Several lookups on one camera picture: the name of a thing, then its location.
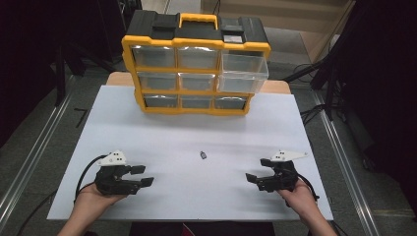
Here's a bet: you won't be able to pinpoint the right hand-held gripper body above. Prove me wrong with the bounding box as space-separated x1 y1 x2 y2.
257 149 309 194

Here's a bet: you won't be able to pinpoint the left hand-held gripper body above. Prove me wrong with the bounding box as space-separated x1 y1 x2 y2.
93 149 140 197

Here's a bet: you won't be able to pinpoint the person's left hand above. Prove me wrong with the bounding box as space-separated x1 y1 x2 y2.
74 182 128 214

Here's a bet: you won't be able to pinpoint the person's right hand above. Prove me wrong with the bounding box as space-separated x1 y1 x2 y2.
277 178 319 218

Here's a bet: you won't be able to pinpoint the white table board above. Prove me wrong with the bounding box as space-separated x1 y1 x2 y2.
46 85 334 221

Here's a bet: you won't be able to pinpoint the person's dark clothing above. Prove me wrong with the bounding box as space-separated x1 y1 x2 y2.
129 221 276 236

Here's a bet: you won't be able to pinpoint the closed clear plastic drawers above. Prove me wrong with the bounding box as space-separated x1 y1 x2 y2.
131 45 249 111

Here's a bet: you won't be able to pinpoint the open clear plastic drawer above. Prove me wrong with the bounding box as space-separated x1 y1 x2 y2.
217 52 270 94

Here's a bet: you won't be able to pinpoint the black metal stand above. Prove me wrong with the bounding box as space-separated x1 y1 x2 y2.
283 30 350 122
52 40 117 107

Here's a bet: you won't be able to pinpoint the yellow and black drawer cabinet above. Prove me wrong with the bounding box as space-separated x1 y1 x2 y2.
121 9 272 116

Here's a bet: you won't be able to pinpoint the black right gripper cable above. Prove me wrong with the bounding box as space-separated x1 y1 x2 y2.
285 172 321 208

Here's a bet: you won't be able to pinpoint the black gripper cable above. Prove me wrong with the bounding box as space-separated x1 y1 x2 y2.
74 154 109 205
285 172 321 208

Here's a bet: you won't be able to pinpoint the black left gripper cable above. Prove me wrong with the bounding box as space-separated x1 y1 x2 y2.
74 154 109 205

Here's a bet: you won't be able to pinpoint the metal floor rail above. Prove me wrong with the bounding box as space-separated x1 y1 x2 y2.
313 92 383 236
0 92 74 230

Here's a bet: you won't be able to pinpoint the black floor cables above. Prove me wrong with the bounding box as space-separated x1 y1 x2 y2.
298 103 328 127

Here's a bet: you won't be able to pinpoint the black floor cable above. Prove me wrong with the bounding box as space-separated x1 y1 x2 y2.
15 189 59 236

